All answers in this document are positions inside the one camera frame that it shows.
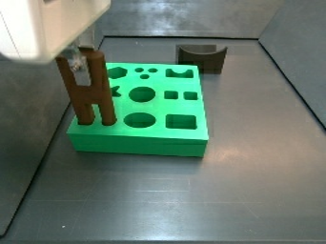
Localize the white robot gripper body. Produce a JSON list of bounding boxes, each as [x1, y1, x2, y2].
[[0, 0, 111, 64]]

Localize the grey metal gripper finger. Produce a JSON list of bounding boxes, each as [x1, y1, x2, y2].
[[64, 26, 95, 86]]

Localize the green shape sorter block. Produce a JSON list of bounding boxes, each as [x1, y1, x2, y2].
[[68, 63, 208, 157]]

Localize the dark grey curved holder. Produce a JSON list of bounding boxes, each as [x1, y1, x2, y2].
[[176, 44, 228, 74]]

